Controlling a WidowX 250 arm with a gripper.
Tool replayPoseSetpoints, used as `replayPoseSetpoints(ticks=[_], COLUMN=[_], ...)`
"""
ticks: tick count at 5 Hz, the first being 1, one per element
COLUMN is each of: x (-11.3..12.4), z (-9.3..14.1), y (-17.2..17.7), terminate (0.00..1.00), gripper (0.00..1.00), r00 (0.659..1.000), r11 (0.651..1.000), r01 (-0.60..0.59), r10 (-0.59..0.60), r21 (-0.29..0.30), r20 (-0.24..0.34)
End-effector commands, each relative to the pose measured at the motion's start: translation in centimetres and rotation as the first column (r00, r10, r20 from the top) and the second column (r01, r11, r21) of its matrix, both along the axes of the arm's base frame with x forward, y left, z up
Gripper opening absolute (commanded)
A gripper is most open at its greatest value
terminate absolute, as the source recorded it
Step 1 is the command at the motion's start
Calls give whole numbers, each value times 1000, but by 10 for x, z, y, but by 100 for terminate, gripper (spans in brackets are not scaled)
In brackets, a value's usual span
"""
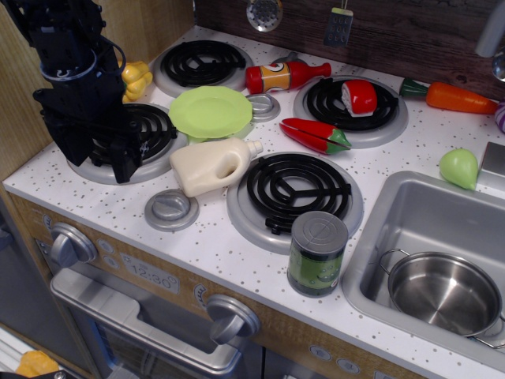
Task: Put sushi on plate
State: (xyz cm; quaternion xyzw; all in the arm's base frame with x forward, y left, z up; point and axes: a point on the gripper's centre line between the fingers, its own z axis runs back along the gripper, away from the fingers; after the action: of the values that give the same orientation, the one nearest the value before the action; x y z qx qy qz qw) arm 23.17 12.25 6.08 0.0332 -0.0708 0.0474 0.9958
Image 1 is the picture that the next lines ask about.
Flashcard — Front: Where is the yellow toy bell pepper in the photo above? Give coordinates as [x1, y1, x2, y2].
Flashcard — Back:
[122, 61, 153, 103]

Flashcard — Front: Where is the left grey oven knob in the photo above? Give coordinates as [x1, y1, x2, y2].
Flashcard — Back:
[50, 223, 98, 268]

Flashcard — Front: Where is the red white toy sushi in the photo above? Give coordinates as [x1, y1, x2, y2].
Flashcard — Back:
[341, 79, 378, 118]

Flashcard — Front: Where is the red toy ketchup bottle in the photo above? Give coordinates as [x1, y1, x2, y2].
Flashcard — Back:
[245, 62, 332, 95]

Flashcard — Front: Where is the red toy chili pepper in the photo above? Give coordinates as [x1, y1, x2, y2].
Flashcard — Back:
[279, 118, 352, 155]

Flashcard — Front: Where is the grey faucet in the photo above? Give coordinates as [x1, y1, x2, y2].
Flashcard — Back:
[475, 1, 504, 58]

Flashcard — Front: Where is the grey stovetop knob back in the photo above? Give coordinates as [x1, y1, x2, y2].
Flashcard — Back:
[272, 51, 305, 65]

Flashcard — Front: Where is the green grey toy can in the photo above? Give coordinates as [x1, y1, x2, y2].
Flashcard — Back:
[287, 211, 348, 298]

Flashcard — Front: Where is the black burner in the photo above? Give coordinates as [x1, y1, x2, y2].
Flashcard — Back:
[69, 103, 189, 185]
[153, 40, 253, 98]
[293, 75, 410, 150]
[226, 152, 364, 255]

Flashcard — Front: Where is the front left black burner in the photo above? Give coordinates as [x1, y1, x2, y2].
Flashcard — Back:
[69, 103, 189, 185]

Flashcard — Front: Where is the light green toy pear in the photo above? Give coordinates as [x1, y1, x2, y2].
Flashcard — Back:
[439, 148, 479, 190]

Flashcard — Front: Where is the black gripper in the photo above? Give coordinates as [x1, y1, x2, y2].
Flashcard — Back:
[33, 74, 142, 184]

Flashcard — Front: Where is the light green plastic plate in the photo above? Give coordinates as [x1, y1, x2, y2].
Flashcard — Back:
[169, 86, 253, 139]

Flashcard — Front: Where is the cream toy detergent jug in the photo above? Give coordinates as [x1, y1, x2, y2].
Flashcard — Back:
[170, 137, 263, 197]

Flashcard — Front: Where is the grey stovetop knob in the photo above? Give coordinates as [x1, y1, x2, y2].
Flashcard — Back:
[272, 51, 305, 65]
[144, 189, 200, 232]
[246, 93, 281, 122]

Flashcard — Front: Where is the back left black burner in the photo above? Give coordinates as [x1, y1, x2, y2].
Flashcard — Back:
[153, 40, 253, 98]

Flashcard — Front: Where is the grey oven knob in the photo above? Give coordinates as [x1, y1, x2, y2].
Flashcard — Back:
[207, 294, 261, 345]
[50, 223, 98, 268]

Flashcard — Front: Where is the steel pot with handles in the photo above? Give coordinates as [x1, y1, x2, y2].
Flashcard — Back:
[379, 249, 504, 349]

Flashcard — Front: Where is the right grey oven knob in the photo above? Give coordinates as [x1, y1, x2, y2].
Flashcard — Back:
[207, 294, 261, 345]

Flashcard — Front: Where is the yellow object on floor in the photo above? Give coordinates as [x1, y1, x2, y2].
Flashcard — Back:
[15, 351, 59, 378]

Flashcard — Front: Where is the hanging metal strainer ladle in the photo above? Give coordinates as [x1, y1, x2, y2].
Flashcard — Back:
[246, 0, 283, 32]

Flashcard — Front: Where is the grey oven door handle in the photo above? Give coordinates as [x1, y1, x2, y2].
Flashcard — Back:
[50, 268, 247, 378]

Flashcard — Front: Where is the oven clock display panel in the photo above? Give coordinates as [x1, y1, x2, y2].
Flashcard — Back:
[120, 253, 180, 295]

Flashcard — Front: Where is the hanging metal spoon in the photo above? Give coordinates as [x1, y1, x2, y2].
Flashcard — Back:
[492, 47, 505, 82]

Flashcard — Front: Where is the front right black burner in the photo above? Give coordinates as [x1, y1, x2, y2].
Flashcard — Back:
[226, 152, 364, 255]

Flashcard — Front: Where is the grey stovetop knob front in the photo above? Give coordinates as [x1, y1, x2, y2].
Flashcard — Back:
[144, 189, 200, 232]

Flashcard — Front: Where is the orange toy carrot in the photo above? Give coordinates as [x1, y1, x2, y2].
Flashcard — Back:
[400, 78, 498, 114]

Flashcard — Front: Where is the grey stovetop knob middle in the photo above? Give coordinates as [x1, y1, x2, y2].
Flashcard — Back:
[246, 93, 281, 122]

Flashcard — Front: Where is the grey sink basin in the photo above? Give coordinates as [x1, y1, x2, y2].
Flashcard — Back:
[343, 171, 504, 371]

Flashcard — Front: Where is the purple toy onion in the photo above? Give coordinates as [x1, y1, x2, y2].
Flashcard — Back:
[494, 99, 505, 133]

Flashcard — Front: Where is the back right black burner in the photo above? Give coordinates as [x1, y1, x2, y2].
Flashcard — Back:
[293, 75, 410, 150]

